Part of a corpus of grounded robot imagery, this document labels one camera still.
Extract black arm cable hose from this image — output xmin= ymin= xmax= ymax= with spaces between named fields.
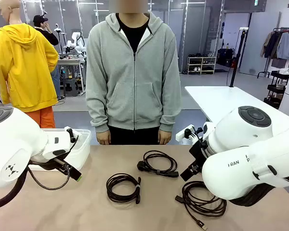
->
xmin=227 ymin=181 xmax=276 ymax=207
xmin=0 ymin=168 xmax=29 ymax=211

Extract mannequin in yellow hoodie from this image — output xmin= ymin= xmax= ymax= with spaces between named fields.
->
xmin=0 ymin=0 xmax=60 ymax=129

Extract long black USB extension cable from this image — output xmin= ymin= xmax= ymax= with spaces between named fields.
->
xmin=174 ymin=180 xmax=227 ymax=231

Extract grey step stool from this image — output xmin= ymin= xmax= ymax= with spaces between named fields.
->
xmin=62 ymin=78 xmax=80 ymax=97

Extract person's left forearm grey sleeve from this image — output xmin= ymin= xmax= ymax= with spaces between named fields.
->
xmin=158 ymin=91 xmax=183 ymax=132

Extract person in grey hoodie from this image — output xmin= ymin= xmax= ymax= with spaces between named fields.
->
xmin=85 ymin=11 xmax=183 ymax=145

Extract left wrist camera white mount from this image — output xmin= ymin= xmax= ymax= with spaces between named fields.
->
xmin=64 ymin=126 xmax=83 ymax=144

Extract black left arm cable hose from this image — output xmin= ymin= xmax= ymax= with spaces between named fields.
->
xmin=0 ymin=168 xmax=29 ymax=211

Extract clear plastic storage bin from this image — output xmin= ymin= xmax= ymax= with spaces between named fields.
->
xmin=28 ymin=128 xmax=92 ymax=171

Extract person's right hand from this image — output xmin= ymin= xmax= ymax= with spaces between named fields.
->
xmin=96 ymin=131 xmax=111 ymax=145

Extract person's right forearm grey sleeve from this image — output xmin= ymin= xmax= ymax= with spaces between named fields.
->
xmin=86 ymin=91 xmax=110 ymax=133

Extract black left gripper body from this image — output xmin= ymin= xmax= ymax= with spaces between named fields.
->
xmin=30 ymin=157 xmax=68 ymax=171

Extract person's left hand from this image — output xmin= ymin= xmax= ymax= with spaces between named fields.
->
xmin=158 ymin=129 xmax=172 ymax=145

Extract black utility cart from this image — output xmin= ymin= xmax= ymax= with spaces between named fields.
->
xmin=263 ymin=70 xmax=289 ymax=109

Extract white shoe rack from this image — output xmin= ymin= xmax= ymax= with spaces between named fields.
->
xmin=187 ymin=55 xmax=217 ymax=75

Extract black clothes rack with clothes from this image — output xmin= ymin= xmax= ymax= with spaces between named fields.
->
xmin=257 ymin=26 xmax=289 ymax=79

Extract white table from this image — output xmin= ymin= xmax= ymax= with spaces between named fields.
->
xmin=184 ymin=85 xmax=289 ymax=135

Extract white background workbench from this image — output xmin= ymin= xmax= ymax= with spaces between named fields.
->
xmin=57 ymin=56 xmax=87 ymax=95

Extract black pole stand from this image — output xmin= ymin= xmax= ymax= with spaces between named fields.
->
xmin=230 ymin=27 xmax=249 ymax=88

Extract background person in black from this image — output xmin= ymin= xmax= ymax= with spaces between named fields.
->
xmin=33 ymin=14 xmax=66 ymax=101

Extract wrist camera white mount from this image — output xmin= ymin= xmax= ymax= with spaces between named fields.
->
xmin=64 ymin=126 xmax=83 ymax=144
xmin=175 ymin=124 xmax=196 ymax=141

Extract black bags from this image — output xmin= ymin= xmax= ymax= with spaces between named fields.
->
xmin=216 ymin=48 xmax=237 ymax=68

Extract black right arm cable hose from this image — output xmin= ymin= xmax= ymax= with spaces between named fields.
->
xmin=227 ymin=181 xmax=276 ymax=207

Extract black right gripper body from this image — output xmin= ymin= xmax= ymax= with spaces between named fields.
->
xmin=189 ymin=138 xmax=209 ymax=167

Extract black power cable with plug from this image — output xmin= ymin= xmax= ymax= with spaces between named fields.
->
xmin=136 ymin=150 xmax=179 ymax=178

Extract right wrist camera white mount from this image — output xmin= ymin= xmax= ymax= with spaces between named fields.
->
xmin=175 ymin=124 xmax=196 ymax=141

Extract black cable grey tie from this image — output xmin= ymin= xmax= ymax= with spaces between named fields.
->
xmin=105 ymin=173 xmax=142 ymax=205

